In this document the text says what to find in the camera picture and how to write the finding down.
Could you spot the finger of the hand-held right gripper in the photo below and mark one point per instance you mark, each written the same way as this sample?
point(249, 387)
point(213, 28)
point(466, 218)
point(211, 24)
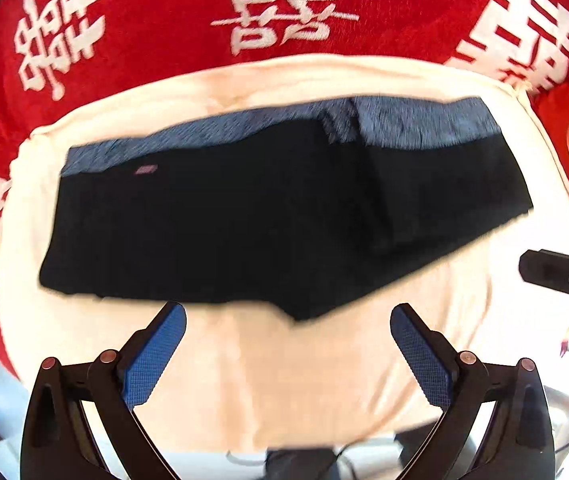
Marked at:
point(559, 275)

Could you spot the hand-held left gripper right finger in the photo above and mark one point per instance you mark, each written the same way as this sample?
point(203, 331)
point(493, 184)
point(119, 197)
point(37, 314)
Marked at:
point(422, 355)

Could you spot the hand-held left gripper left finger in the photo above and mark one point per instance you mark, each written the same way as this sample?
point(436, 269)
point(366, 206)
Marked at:
point(152, 355)

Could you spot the black pants with blue stripe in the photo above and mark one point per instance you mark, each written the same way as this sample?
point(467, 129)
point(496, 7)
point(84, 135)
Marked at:
point(264, 220)

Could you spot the cream blanket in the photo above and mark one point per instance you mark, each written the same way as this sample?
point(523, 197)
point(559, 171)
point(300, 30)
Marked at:
point(284, 375)

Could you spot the red printed blanket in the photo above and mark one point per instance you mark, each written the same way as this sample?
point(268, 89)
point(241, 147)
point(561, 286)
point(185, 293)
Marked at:
point(164, 20)

